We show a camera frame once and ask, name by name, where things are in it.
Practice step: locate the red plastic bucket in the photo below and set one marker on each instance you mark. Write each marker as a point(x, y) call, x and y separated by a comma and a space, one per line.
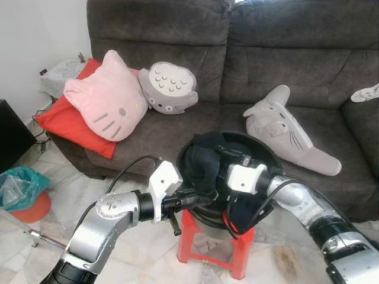
point(32, 210)

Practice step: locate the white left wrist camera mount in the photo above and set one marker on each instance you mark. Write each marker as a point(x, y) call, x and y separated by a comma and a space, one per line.
point(163, 180)

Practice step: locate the teal plastic bin bag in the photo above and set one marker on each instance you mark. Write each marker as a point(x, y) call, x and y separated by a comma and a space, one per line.
point(23, 183)

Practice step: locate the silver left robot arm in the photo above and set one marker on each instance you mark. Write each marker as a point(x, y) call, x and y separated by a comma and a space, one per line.
point(100, 225)

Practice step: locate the round grey Totoro cushion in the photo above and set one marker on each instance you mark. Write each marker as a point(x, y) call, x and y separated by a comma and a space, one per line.
point(169, 89)

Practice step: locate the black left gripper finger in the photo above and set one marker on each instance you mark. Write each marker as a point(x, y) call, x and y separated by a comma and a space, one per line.
point(174, 225)
point(200, 196)

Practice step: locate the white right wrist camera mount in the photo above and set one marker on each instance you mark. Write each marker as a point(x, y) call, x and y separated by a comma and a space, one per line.
point(246, 177)

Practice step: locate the red square pillow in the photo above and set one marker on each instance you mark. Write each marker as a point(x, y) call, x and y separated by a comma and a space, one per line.
point(59, 124)

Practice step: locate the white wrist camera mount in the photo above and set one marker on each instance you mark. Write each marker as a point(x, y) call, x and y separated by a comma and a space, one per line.
point(246, 177)
point(163, 180)

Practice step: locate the pink cat face pillow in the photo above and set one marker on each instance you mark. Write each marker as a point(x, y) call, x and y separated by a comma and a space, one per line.
point(106, 100)

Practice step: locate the white and grey cloth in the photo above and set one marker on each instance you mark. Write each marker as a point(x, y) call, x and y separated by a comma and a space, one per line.
point(367, 93)

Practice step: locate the white speckled side table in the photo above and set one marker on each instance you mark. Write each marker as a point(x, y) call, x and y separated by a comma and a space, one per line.
point(59, 77)

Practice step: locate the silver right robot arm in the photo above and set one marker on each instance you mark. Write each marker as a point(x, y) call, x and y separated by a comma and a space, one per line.
point(308, 207)

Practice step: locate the long grey Totoro plush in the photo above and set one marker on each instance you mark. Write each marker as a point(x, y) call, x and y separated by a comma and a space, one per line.
point(284, 130)

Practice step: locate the dark grey fabric sofa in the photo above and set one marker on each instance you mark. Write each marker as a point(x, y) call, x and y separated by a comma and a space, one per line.
point(284, 41)

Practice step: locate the red plastic stool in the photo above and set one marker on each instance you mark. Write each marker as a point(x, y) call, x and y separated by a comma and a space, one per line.
point(243, 254)

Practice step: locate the round black laundry basket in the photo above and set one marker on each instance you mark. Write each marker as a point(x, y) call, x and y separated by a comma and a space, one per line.
point(204, 218)

